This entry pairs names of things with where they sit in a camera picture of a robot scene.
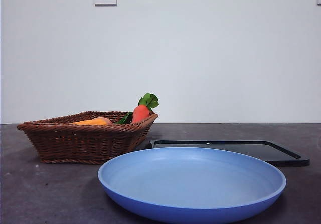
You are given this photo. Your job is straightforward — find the orange carrot with green leaves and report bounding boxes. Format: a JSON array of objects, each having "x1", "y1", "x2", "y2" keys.
[{"x1": 131, "y1": 92, "x2": 160, "y2": 124}]

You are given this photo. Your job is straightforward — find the blue round plate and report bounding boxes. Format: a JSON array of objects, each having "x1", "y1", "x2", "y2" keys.
[{"x1": 97, "y1": 146, "x2": 287, "y2": 224}]

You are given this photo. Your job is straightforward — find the brown wicker basket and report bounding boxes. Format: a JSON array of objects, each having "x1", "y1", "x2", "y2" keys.
[{"x1": 17, "y1": 111, "x2": 159, "y2": 165}]

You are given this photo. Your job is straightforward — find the black rectangular tray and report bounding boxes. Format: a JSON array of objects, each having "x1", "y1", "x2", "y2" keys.
[{"x1": 147, "y1": 139, "x2": 310, "y2": 167}]

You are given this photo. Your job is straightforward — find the orange corn cob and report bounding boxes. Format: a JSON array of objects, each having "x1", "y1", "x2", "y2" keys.
[{"x1": 71, "y1": 117, "x2": 110, "y2": 126}]

